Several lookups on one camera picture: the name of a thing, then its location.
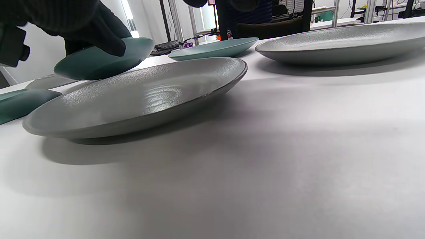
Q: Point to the light teal rippled plate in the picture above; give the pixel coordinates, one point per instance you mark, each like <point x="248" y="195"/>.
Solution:
<point x="212" y="49"/>

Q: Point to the white office desk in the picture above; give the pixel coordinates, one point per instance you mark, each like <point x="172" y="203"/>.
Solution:
<point x="332" y="24"/>

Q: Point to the black keyboard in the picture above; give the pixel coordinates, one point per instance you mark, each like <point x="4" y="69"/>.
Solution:
<point x="166" y="45"/>

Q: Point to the dark grey rippled plate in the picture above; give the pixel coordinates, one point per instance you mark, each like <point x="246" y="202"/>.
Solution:
<point x="132" y="99"/>

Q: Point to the dark brown desk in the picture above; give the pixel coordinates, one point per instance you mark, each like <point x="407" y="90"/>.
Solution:
<point x="159" y="52"/>

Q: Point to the black office chair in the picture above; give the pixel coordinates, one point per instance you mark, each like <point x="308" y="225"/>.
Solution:
<point x="265" y="31"/>

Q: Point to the purple box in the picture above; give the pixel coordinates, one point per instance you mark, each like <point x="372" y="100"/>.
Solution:
<point x="188" y="45"/>

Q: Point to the person's right hand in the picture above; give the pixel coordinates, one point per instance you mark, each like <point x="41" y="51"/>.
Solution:
<point x="49" y="13"/>

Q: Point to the person's left hand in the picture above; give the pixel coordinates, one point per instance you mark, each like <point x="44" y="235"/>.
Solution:
<point x="106" y="36"/>

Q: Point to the smooth grey plate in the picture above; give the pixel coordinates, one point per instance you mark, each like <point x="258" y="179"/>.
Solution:
<point x="49" y="82"/>

